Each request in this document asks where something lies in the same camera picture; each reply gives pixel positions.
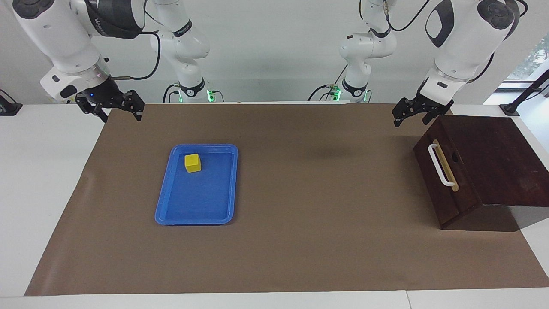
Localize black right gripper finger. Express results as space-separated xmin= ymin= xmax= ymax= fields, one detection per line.
xmin=124 ymin=90 xmax=145 ymax=122
xmin=76 ymin=100 xmax=109 ymax=122

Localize wooden drawer with white handle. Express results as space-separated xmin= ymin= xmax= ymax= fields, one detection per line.
xmin=414 ymin=116 xmax=484 ymax=217

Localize yellow cube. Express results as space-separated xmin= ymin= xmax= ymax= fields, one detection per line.
xmin=184 ymin=154 xmax=202 ymax=173

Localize black slanted stand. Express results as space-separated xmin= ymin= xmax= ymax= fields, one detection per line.
xmin=500 ymin=69 xmax=549 ymax=116

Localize dark wooden cabinet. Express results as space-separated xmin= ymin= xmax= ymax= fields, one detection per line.
xmin=414 ymin=115 xmax=549 ymax=231

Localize blue plastic tray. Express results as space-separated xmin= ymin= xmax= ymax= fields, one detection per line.
xmin=154 ymin=144 xmax=239 ymax=226

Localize brown table mat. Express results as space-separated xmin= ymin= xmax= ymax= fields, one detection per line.
xmin=24 ymin=102 xmax=549 ymax=297

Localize black base power cable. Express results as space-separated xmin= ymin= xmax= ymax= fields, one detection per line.
xmin=162 ymin=83 xmax=181 ymax=103
xmin=307 ymin=84 xmax=339 ymax=102

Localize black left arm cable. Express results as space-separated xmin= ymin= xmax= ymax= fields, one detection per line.
xmin=382 ymin=0 xmax=529 ymax=83

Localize window with white frame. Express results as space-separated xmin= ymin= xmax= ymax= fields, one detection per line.
xmin=506 ymin=34 xmax=549 ymax=84

